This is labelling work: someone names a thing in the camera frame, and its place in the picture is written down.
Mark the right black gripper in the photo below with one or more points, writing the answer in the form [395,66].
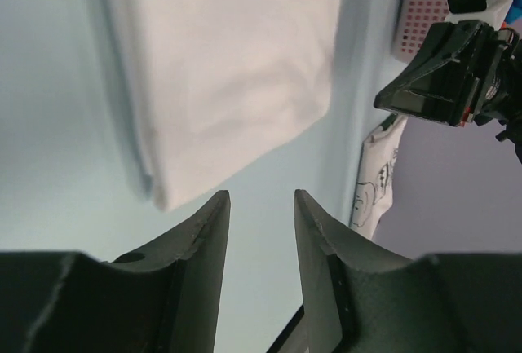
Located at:
[442,84]

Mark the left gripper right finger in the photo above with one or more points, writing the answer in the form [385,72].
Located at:
[327,250]

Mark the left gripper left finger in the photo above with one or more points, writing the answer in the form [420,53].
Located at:
[192,254]

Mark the white robot print t-shirt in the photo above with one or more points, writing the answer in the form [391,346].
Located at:
[216,84]

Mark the white plastic laundry basket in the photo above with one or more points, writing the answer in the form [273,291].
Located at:
[417,16]

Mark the folded white cartoon t-shirt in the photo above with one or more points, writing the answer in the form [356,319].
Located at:
[373,195]

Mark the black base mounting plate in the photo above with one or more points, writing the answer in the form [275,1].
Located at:
[293,337]

